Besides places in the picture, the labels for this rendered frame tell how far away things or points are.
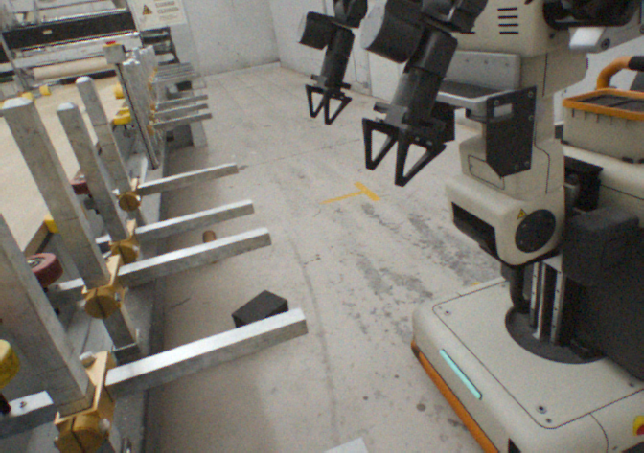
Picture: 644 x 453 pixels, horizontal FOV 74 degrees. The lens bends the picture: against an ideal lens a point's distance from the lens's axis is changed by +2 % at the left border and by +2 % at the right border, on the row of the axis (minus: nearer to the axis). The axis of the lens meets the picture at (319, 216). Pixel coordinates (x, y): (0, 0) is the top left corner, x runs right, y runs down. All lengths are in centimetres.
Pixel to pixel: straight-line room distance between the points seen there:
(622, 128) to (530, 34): 40
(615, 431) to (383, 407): 66
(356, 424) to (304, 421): 18
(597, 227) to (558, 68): 32
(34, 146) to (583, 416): 125
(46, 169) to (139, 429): 42
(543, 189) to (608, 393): 57
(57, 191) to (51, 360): 28
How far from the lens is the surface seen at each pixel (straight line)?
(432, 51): 62
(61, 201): 78
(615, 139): 120
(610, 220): 105
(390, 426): 154
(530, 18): 87
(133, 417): 80
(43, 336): 59
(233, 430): 164
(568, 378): 134
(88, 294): 84
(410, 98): 61
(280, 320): 67
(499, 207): 97
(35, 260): 92
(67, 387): 64
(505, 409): 125
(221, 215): 109
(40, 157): 77
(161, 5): 500
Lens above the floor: 123
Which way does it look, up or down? 26 degrees down
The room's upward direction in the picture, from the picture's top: 10 degrees counter-clockwise
